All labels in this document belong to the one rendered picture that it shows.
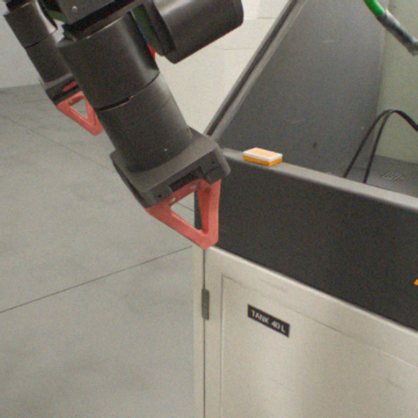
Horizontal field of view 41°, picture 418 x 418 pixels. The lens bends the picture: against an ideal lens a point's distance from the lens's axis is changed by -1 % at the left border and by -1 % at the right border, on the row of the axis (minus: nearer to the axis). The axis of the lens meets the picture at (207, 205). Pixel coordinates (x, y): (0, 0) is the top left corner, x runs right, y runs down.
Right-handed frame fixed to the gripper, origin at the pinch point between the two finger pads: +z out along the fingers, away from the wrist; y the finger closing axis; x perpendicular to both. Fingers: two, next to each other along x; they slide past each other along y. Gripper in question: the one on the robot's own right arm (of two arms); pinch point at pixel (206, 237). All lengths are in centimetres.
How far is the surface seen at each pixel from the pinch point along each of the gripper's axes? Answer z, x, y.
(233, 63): 84, -110, 285
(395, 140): 40, -55, 54
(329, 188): 15.1, -20.0, 17.3
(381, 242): 21.1, -20.7, 9.8
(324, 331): 34.8, -11.0, 16.1
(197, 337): 43, 4, 40
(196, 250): 26.7, -3.3, 40.0
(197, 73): 91, -97, 326
